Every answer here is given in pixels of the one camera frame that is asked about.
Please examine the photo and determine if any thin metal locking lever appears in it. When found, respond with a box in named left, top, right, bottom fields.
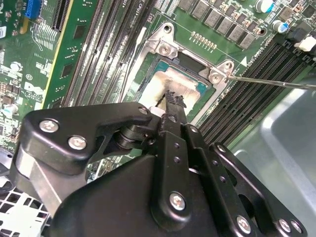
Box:
left=119, top=26, right=147, bottom=104
left=226, top=75, right=316, bottom=89

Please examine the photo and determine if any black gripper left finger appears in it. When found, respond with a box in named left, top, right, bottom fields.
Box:
left=9, top=90, right=197, bottom=232

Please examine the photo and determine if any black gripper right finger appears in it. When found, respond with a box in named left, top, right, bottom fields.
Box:
left=175, top=95, right=309, bottom=237

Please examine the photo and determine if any silver topped green CPU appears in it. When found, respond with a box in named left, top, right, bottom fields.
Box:
left=137, top=60, right=214, bottom=111

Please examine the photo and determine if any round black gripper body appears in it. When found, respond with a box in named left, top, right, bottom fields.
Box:
left=46, top=153, right=234, bottom=237

